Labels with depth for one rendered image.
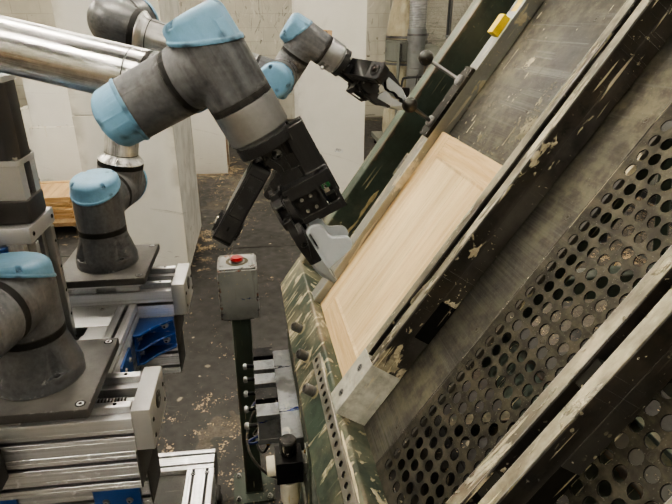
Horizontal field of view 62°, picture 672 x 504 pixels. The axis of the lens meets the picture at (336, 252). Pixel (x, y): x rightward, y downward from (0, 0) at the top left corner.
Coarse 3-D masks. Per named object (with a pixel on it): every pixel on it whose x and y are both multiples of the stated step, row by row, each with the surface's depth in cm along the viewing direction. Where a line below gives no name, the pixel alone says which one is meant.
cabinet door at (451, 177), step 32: (448, 160) 131; (480, 160) 118; (416, 192) 138; (448, 192) 124; (480, 192) 113; (384, 224) 144; (416, 224) 130; (448, 224) 117; (384, 256) 136; (416, 256) 122; (352, 288) 142; (384, 288) 128; (352, 320) 134; (384, 320) 121; (352, 352) 125
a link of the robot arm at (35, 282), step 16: (0, 256) 92; (16, 256) 93; (32, 256) 93; (0, 272) 86; (16, 272) 87; (32, 272) 89; (48, 272) 92; (0, 288) 85; (16, 288) 87; (32, 288) 89; (48, 288) 92; (32, 304) 88; (48, 304) 92; (32, 320) 89; (48, 320) 93; (64, 320) 98; (32, 336) 92
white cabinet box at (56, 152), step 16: (32, 128) 478; (48, 128) 479; (64, 128) 481; (32, 144) 483; (48, 144) 484; (64, 144) 486; (48, 160) 490; (64, 160) 491; (48, 176) 495; (64, 176) 497
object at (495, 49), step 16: (528, 0) 132; (512, 16) 134; (528, 16) 134; (512, 32) 134; (496, 48) 135; (480, 64) 136; (496, 64) 137; (480, 80) 138; (464, 96) 139; (448, 112) 140; (448, 128) 141; (416, 144) 146; (432, 144) 142; (416, 160) 143; (400, 176) 145; (384, 192) 149; (384, 208) 147; (368, 224) 148; (352, 240) 151; (352, 256) 151; (336, 272) 152; (320, 288) 154
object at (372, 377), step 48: (624, 48) 89; (576, 96) 91; (528, 144) 97; (576, 144) 94; (528, 192) 96; (480, 240) 98; (432, 288) 100; (384, 336) 107; (432, 336) 105; (384, 384) 107
